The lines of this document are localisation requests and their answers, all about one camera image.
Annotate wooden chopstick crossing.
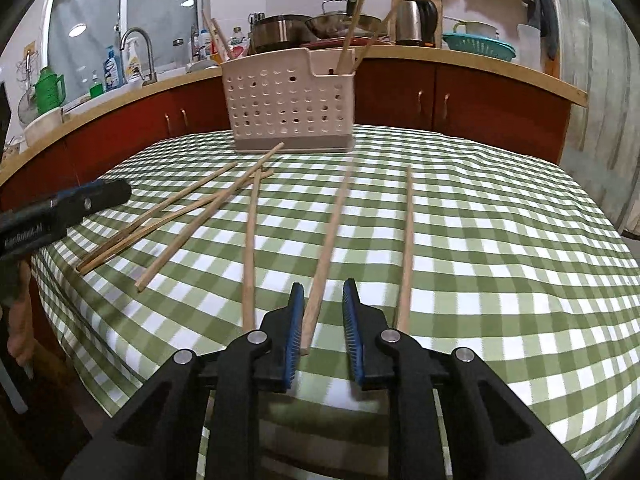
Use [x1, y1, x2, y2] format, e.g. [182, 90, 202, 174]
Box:
[299, 162, 354, 356]

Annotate wooden chopstick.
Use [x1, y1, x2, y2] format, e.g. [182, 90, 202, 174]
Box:
[76, 162, 238, 271]
[395, 166, 414, 334]
[242, 170, 262, 333]
[78, 168, 276, 276]
[335, 0, 366, 75]

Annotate chrome kitchen faucet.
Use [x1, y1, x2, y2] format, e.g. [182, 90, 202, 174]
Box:
[119, 27, 158, 87]

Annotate red kitchen cabinets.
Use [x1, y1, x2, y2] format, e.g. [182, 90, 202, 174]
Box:
[1, 58, 577, 209]

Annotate person's left hand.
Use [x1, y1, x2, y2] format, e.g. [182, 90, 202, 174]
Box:
[6, 261, 36, 366]

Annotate white bowl on counter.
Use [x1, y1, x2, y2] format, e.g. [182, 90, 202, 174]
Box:
[24, 107, 63, 148]

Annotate long wooden chopstick diagonal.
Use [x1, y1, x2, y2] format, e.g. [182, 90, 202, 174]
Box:
[136, 142, 284, 292]

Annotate green plastic jug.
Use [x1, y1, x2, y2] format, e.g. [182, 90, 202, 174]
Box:
[35, 66, 66, 115]

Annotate green white checkered tablecloth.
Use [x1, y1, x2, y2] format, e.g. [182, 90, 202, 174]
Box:
[32, 126, 639, 479]

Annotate blue dish soap bottle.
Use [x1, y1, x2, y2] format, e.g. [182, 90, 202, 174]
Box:
[103, 46, 124, 91]

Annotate white spray bottle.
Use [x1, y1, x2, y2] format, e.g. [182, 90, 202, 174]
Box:
[124, 37, 142, 81]

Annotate pink perforated utensil basket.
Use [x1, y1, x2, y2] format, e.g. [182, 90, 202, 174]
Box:
[221, 48, 356, 154]

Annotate chopstick in basket left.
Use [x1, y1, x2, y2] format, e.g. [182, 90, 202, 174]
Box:
[202, 11, 234, 61]

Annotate chopstick in basket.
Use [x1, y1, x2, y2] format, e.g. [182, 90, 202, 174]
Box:
[202, 11, 234, 61]
[352, 6, 397, 74]

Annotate chopstick in basket right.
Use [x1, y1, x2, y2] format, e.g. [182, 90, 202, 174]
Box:
[352, 6, 397, 74]

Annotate dark rice cooker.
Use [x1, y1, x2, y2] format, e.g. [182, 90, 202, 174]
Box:
[250, 14, 317, 53]

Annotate wooden countertop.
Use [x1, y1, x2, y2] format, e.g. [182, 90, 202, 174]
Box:
[1, 46, 588, 183]

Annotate metal wok with lid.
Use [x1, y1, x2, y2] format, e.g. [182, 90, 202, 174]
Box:
[306, 0, 382, 39]

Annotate teal plastic colander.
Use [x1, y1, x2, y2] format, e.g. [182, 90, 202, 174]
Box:
[442, 32, 516, 62]

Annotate stainless steel electric kettle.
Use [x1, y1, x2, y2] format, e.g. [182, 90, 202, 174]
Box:
[395, 0, 439, 47]

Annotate white enamel pot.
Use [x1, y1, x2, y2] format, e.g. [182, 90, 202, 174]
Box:
[444, 18, 500, 39]

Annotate white plastic container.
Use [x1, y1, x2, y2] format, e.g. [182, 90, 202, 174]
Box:
[518, 24, 541, 72]

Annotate dark hanging cloth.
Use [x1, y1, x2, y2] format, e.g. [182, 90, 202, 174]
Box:
[526, 0, 559, 60]

